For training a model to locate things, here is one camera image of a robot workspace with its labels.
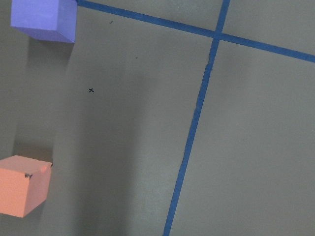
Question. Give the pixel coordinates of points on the purple foam block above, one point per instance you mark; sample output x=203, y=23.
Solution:
x=49, y=20

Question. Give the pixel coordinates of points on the orange foam block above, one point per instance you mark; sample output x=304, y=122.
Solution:
x=24, y=184

